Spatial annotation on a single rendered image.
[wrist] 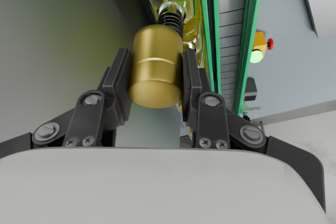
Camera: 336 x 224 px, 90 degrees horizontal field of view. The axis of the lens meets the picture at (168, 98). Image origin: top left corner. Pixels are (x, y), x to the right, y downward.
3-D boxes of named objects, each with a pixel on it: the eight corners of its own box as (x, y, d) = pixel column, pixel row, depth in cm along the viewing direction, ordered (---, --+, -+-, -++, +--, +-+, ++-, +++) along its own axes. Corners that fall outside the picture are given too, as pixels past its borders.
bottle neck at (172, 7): (155, 4, 19) (150, 32, 17) (180, -2, 18) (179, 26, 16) (162, 27, 22) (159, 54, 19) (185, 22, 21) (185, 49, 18)
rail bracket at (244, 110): (237, 90, 70) (243, 120, 63) (257, 89, 68) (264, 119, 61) (237, 95, 73) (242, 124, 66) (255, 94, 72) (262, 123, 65)
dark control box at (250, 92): (236, 79, 84) (239, 93, 79) (254, 77, 81) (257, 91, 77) (235, 88, 90) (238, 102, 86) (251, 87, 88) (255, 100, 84)
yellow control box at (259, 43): (241, 33, 61) (244, 48, 57) (264, 29, 59) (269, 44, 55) (239, 48, 67) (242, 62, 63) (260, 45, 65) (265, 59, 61)
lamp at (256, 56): (248, 50, 58) (250, 56, 56) (262, 48, 57) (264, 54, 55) (246, 59, 62) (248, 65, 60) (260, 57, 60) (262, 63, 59)
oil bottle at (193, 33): (168, -33, 34) (159, 37, 23) (196, -41, 33) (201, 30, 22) (174, -5, 39) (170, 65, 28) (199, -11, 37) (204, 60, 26)
